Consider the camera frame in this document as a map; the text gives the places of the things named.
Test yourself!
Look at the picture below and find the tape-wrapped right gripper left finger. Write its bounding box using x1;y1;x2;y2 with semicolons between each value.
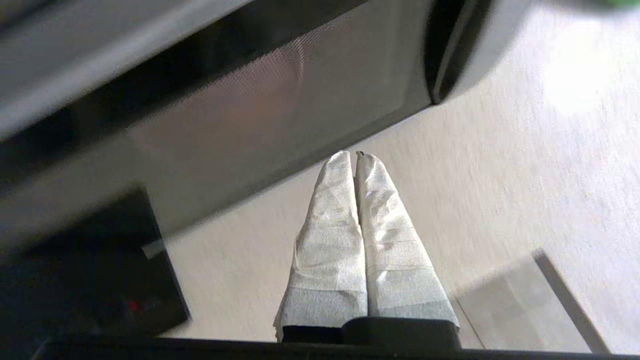
273;151;369;344

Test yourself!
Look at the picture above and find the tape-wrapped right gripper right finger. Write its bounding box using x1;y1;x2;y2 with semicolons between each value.
354;151;460;328

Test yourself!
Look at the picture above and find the microwave door with dark glass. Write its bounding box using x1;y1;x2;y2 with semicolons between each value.
0;0;533;256

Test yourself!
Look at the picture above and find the grey cabinet front panel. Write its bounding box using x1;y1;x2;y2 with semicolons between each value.
454;250;612;354

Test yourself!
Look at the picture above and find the black glass induction cooktop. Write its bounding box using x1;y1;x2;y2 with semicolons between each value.
0;187;192;347

